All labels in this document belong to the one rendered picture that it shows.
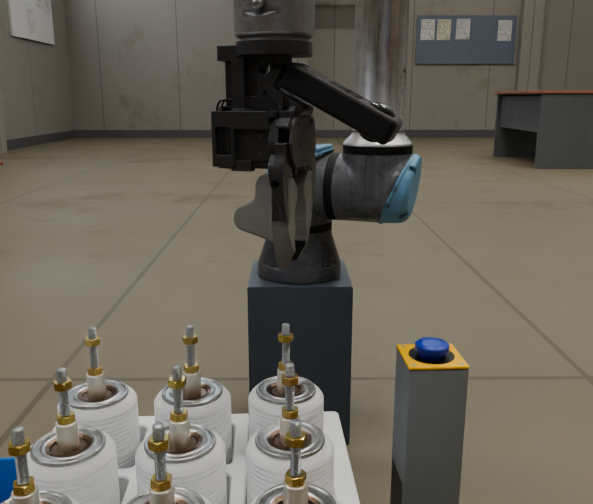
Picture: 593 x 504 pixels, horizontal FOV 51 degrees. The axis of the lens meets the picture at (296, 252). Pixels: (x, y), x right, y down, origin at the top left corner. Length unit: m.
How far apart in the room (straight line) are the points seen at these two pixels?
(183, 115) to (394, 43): 9.13
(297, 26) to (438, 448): 0.50
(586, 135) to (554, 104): 0.40
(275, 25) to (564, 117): 5.47
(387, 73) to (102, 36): 9.47
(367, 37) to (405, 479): 0.65
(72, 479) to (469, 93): 9.88
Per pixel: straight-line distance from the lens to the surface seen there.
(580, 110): 6.03
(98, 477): 0.71
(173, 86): 10.11
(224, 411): 0.79
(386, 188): 1.01
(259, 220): 0.59
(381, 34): 1.02
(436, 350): 0.74
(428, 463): 0.79
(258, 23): 0.58
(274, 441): 0.70
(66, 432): 0.71
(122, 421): 0.81
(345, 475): 0.78
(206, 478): 0.68
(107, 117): 10.36
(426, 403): 0.75
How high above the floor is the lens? 0.61
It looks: 14 degrees down
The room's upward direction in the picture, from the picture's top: straight up
